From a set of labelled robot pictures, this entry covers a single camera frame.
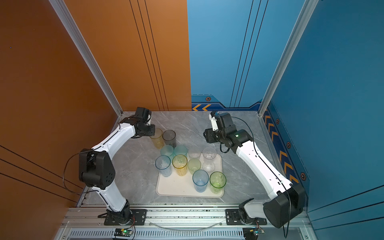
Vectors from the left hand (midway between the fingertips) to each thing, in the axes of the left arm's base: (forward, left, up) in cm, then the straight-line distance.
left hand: (152, 129), depth 93 cm
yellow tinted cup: (-18, -18, -7) cm, 27 cm away
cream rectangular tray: (-28, -25, -16) cm, 41 cm away
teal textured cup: (-10, -10, -7) cm, 16 cm away
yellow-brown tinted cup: (-6, -5, -1) cm, 8 cm away
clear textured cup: (-13, -27, -5) cm, 30 cm away
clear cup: (-19, -35, -9) cm, 41 cm away
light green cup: (-18, -27, -10) cm, 34 cm away
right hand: (-10, -34, +11) cm, 37 cm away
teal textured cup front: (-11, -19, -5) cm, 22 cm away
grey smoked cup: (-5, -12, 0) cm, 13 cm away
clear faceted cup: (-11, -36, -9) cm, 39 cm away
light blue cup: (-20, -9, -5) cm, 23 cm away
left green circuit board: (-51, +6, -15) cm, 54 cm away
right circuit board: (-51, -55, -14) cm, 76 cm away
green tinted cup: (-28, -40, -9) cm, 50 cm away
